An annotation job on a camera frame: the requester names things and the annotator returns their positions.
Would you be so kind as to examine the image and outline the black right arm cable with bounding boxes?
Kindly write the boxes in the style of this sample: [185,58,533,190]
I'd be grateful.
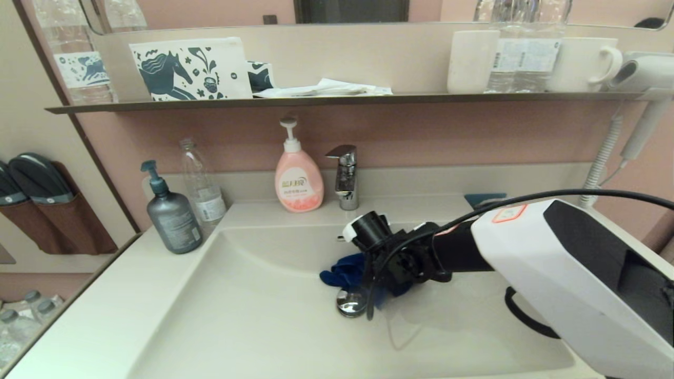
[366,188,674,338]

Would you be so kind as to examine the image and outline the chrome sink drain stopper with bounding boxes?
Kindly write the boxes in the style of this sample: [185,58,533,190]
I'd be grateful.
[337,288,369,318]

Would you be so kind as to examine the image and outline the blue soap tray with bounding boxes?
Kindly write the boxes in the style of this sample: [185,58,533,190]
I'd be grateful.
[464,193,507,210]

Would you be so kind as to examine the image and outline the pink hand soap pump bottle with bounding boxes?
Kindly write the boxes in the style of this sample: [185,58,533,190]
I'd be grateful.
[275,118,325,213]

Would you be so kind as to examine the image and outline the small dark print pouch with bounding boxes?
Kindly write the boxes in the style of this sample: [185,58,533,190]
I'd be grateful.
[247,61,275,93]

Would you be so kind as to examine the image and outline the grey pump bottle teal pump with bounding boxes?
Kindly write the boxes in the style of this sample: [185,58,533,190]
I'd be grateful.
[141,161,204,255]

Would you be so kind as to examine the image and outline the grey slipper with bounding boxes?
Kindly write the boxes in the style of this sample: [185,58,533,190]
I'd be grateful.
[8,153,74,205]
[0,162,28,206]

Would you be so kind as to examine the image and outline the wall mirror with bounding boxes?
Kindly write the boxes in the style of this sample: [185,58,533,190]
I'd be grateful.
[82,0,674,31]

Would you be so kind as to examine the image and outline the water bottle horse print label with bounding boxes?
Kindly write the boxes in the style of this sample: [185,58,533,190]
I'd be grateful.
[32,0,117,104]

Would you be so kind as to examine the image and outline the clear capped water bottle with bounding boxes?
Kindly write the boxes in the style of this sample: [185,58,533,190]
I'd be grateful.
[37,298,64,326]
[0,308,42,365]
[24,290,45,317]

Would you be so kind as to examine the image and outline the empty clear plastic bottle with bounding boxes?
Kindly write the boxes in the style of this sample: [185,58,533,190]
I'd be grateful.
[180,138,228,231]

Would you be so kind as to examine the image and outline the white plastic wrapped packets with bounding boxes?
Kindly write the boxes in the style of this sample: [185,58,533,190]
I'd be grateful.
[253,78,393,98]

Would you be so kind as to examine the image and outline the chrome faucet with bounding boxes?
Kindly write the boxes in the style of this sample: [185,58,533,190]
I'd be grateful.
[325,145,361,211]

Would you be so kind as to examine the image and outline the white coiled dryer cord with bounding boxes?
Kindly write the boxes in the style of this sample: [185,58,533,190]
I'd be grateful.
[579,116,630,207]

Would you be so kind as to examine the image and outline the brown slipper bag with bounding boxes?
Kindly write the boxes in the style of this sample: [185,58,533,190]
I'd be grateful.
[34,162,119,255]
[0,200,64,255]

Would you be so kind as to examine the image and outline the white handleless cup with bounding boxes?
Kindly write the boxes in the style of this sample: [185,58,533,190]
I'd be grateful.
[448,30,500,94]

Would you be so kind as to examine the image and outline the clear labelled water bottle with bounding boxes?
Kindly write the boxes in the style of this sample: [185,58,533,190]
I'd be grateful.
[527,0,563,93]
[487,0,527,93]

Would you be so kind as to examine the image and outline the white ceramic sink basin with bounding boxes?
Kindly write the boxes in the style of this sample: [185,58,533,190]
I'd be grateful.
[127,219,577,379]

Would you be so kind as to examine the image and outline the grey metal wall shelf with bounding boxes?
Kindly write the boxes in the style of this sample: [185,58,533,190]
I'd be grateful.
[45,92,674,115]

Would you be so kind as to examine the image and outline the white mug with handle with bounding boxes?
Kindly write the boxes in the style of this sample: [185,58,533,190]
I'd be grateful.
[550,37,623,93]

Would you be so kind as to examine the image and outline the large white horse print pouch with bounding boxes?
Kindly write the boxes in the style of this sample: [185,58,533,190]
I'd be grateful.
[129,37,254,101]

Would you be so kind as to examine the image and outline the white hair dryer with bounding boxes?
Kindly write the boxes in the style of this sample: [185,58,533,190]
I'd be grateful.
[608,51,674,161]

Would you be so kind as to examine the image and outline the dark blue towel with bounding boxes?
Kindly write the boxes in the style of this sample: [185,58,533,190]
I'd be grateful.
[320,253,414,308]

